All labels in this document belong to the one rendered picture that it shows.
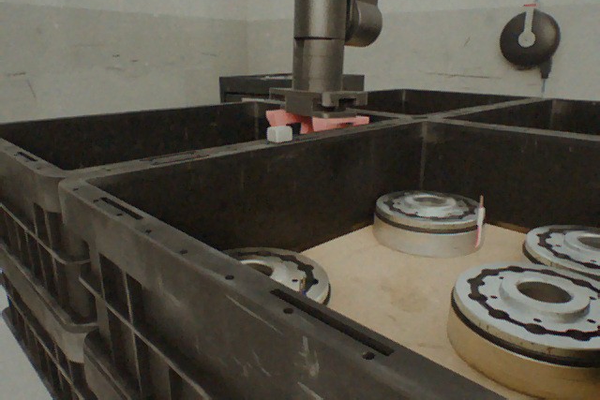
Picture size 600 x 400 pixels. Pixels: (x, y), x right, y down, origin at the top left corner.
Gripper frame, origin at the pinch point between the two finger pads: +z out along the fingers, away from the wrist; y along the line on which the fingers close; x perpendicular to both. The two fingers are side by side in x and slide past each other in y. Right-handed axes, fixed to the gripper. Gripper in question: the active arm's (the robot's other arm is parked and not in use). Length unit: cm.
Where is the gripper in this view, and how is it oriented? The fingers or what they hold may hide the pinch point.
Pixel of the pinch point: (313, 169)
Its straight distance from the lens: 55.4
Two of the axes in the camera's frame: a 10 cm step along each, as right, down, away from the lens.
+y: -6.3, -2.0, 7.5
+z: -0.3, 9.7, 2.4
